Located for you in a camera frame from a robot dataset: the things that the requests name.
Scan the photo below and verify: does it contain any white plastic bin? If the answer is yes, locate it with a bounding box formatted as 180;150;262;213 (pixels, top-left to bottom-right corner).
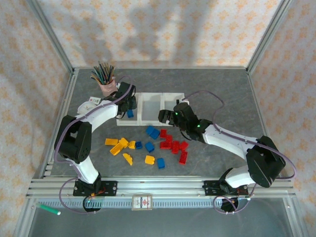
160;92;186;125
115;92;141;126
138;92;165;126

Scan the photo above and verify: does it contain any pink cup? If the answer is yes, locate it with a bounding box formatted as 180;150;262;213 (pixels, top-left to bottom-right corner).
98;77;117;97

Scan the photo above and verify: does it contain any bunch of coloured sticks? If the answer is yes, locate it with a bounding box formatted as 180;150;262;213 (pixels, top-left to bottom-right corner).
90;61;117;84

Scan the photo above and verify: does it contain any playing card box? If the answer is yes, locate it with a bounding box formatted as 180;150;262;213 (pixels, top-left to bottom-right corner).
132;195;153;211

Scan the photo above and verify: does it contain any green marker pen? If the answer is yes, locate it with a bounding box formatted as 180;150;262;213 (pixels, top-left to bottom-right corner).
37;202;61;215

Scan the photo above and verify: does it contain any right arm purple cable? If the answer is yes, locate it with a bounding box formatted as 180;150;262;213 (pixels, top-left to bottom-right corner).
184;90;297;215

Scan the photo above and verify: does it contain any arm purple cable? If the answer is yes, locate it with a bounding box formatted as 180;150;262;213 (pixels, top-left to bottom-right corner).
53;75;137;215
184;90;297;215

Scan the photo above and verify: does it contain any aluminium extrusion frame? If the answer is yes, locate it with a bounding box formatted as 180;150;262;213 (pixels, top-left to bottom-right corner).
11;0;307;237

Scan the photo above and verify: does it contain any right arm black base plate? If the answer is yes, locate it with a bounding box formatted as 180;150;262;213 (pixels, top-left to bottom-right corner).
202;180;249;197

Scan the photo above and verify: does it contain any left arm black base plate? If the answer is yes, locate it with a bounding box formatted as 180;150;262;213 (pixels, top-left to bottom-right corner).
73;180;118;198

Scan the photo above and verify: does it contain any grey slotted cable duct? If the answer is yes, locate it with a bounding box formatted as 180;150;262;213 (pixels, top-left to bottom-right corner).
46;198;247;210

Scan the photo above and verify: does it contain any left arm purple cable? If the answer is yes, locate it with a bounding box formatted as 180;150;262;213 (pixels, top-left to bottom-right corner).
53;75;137;215

